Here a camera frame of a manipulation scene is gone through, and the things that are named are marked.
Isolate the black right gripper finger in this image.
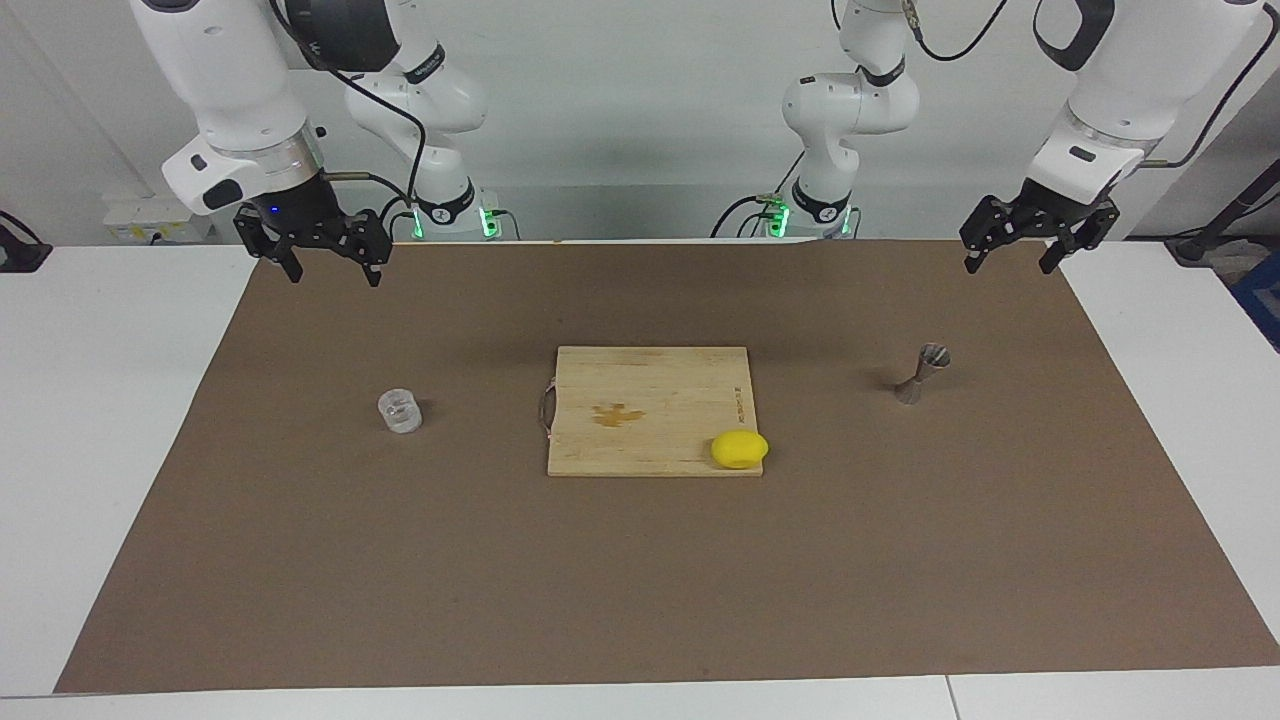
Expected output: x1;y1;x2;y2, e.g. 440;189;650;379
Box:
335;212;393;290
234;204;305;285

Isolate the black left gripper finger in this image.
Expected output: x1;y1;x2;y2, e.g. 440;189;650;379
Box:
1038;200;1120;276
959;195;1033;276

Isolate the steel jigger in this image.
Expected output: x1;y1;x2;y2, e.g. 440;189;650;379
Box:
895;343;951;406

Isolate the small clear glass cup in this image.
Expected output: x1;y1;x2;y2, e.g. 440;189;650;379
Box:
377;388;424;435

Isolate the white power strip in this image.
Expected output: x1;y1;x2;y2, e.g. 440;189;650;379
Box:
103;195;214;245

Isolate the black stand leg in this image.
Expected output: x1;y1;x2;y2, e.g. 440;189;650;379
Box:
1165;160;1280;267

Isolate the blue crate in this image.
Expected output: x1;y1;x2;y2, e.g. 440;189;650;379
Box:
1228;250;1280;353

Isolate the wooden cutting board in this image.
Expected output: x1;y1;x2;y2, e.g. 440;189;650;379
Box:
540;346;764;478

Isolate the yellow lemon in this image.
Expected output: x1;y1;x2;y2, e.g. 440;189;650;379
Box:
711;430;770;470

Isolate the brown table mat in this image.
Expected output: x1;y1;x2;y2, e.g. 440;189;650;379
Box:
55;238;1280;694

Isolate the black right base cable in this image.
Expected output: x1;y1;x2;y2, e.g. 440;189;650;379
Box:
375;193;417;242

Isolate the black base cable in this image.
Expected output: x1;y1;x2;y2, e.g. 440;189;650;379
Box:
375;193;417;242
711;150;807;240

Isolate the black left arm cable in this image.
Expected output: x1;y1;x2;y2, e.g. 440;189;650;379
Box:
900;0;1280;169

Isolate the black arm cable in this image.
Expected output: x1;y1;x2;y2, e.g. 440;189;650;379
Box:
900;0;1280;169
270;0;429;216

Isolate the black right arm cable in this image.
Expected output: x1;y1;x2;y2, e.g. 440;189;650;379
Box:
270;0;429;216

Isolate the black left base cable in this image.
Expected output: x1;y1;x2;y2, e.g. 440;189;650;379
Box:
711;150;807;240

